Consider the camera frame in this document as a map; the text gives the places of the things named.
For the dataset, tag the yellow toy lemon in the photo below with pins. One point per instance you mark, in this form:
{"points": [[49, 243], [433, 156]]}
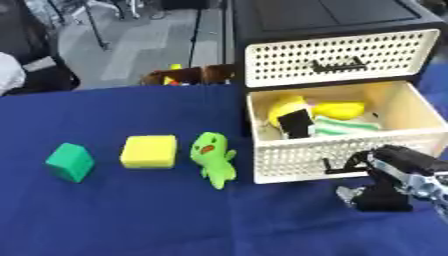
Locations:
{"points": [[339, 110]]}

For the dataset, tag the yellow square sponge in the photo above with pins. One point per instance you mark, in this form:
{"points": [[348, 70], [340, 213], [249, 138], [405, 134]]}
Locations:
{"points": [[149, 151]]}

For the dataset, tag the green white striped cloth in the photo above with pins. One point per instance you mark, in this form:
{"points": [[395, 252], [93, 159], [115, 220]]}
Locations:
{"points": [[345, 126]]}

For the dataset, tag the brown cardboard box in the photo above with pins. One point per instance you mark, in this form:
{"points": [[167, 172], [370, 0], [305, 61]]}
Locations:
{"points": [[189, 76]]}

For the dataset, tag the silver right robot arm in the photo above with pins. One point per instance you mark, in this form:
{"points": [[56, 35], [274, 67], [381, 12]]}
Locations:
{"points": [[433, 190]]}

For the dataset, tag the black cabinet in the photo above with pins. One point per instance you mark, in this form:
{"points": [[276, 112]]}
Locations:
{"points": [[326, 16]]}

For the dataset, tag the black rectangular block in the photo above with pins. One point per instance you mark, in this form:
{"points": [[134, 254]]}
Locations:
{"points": [[296, 124]]}

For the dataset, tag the pale open drawer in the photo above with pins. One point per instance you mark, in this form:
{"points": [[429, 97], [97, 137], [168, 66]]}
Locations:
{"points": [[344, 133]]}

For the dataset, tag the green block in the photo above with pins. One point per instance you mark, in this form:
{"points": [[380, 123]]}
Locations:
{"points": [[70, 162]]}

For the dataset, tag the green soft toy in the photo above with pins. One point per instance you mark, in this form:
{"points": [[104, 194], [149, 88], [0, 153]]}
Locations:
{"points": [[212, 158]]}

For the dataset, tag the person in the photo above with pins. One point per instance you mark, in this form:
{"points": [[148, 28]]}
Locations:
{"points": [[10, 73]]}

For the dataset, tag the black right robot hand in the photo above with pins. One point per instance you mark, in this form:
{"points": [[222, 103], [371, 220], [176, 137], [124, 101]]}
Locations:
{"points": [[388, 186]]}

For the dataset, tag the yellow soft toy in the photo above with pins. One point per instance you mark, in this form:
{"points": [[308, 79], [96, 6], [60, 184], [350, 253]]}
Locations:
{"points": [[284, 108]]}

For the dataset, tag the black tripod stand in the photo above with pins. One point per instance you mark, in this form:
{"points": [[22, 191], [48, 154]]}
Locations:
{"points": [[96, 23]]}

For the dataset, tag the pale closed drawer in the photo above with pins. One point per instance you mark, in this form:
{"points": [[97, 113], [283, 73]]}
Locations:
{"points": [[338, 56]]}

